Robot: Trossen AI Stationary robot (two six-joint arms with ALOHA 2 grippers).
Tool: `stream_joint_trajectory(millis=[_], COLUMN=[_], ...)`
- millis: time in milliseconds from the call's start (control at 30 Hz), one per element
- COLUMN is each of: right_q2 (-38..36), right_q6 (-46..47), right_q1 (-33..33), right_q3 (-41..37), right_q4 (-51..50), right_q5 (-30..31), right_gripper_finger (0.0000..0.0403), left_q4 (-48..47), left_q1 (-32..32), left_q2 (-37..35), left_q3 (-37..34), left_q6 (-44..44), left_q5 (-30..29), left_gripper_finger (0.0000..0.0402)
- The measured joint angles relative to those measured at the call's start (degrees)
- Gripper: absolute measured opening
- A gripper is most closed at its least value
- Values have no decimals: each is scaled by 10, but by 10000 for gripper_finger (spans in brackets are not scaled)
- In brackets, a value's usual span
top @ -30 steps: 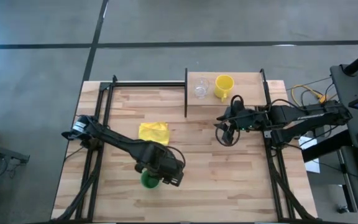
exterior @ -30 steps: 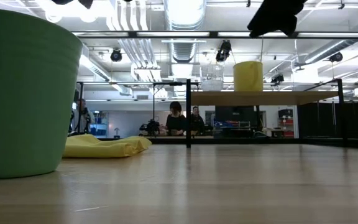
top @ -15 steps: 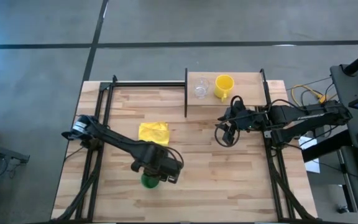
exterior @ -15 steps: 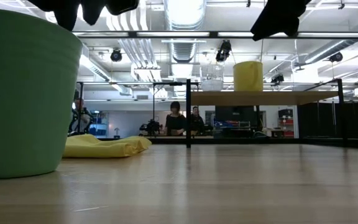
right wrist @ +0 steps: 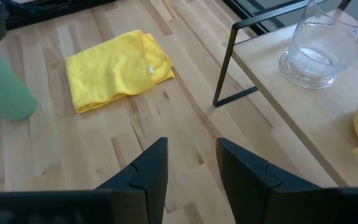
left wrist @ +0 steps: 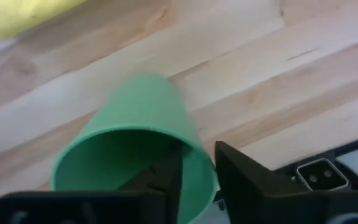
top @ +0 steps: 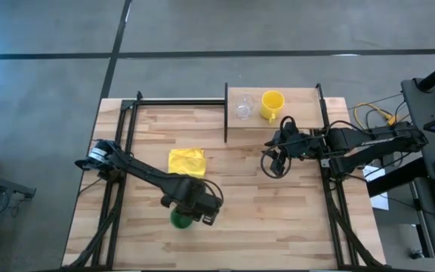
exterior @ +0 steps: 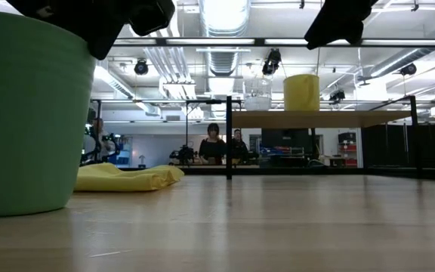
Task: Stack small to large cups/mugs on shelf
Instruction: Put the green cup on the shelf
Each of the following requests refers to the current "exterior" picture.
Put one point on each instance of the wooden shelf with black frame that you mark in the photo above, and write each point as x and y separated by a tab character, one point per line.
308	119

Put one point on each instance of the red storage boxes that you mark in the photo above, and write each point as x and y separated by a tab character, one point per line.
348	149

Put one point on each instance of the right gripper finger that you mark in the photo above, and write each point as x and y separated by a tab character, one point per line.
329	26
359	19

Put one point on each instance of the clear glass cup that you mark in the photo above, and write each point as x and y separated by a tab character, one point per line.
258	96

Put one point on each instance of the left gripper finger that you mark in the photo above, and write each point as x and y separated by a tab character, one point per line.
85	22

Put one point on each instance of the black cabinet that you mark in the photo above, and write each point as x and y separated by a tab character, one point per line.
287	147

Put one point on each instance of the silver ventilation duct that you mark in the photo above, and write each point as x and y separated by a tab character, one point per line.
225	17

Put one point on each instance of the yellow mug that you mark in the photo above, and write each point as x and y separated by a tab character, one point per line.
301	93

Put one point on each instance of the yellow folded cloth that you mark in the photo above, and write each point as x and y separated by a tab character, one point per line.
123	180

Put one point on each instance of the black background robot arm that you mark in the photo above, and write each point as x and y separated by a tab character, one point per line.
183	155

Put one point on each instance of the large green plastic cup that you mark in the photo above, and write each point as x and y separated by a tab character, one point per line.
28	121

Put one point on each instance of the black ceiling camera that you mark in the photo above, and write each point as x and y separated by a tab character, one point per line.
337	96
408	69
271	62
141	67

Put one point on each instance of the person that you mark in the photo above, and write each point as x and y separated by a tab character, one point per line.
212	147
97	141
239	148

